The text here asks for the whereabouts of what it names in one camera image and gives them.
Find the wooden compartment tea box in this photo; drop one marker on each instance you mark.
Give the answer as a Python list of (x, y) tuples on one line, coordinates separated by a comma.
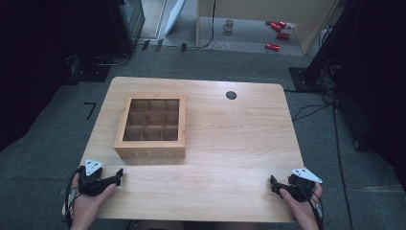
[(151, 127)]

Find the person's right hand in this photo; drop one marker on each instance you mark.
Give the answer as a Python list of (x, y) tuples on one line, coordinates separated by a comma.
[(301, 209)]

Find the black stand with base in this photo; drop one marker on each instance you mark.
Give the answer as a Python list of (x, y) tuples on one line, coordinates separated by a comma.
[(314, 68)]

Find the black tape strip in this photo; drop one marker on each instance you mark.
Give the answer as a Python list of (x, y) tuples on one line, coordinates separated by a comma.
[(159, 45), (145, 45), (183, 47)]

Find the black floor tape mark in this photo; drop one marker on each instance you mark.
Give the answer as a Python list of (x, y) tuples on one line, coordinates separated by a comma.
[(91, 110)]

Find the black flat base plate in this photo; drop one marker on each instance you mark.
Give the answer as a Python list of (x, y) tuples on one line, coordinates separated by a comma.
[(91, 73)]

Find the person's left hand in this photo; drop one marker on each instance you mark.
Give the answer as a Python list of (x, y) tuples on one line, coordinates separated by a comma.
[(86, 204)]

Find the white board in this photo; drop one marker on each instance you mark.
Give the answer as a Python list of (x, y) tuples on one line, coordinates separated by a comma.
[(175, 14)]

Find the grey mug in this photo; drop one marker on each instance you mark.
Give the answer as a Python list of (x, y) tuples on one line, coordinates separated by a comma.
[(228, 25)]

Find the black round table grommet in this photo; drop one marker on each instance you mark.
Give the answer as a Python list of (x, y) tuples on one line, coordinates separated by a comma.
[(231, 95)]

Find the black equipment cabinet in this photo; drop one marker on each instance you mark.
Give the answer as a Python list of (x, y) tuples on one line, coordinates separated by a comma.
[(127, 22)]

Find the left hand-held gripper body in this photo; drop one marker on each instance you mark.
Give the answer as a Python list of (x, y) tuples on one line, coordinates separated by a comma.
[(92, 183)]

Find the red can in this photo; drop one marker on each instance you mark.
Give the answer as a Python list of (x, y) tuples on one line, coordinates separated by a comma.
[(277, 25), (283, 35), (272, 46)]

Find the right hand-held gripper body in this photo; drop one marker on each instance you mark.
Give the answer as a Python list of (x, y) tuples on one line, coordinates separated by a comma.
[(301, 186)]

